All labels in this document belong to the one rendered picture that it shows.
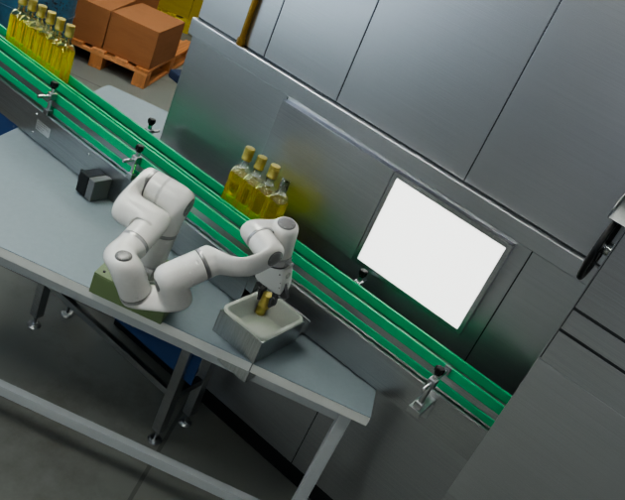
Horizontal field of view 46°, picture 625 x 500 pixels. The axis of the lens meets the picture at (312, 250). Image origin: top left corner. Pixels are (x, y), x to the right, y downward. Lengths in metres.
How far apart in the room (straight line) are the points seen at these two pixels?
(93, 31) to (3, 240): 3.88
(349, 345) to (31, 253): 1.00
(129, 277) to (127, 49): 4.24
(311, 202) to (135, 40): 3.70
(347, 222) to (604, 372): 0.98
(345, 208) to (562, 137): 0.72
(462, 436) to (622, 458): 0.51
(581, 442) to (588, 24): 1.07
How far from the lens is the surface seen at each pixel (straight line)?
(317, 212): 2.50
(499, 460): 2.06
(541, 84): 2.18
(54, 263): 2.35
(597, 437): 1.95
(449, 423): 2.27
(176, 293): 1.91
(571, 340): 1.87
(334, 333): 2.35
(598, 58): 2.15
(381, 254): 2.41
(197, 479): 2.61
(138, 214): 2.06
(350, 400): 2.26
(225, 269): 1.92
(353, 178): 2.41
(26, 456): 2.79
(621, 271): 1.80
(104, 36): 6.11
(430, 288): 2.36
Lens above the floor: 2.06
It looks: 27 degrees down
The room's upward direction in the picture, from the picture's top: 24 degrees clockwise
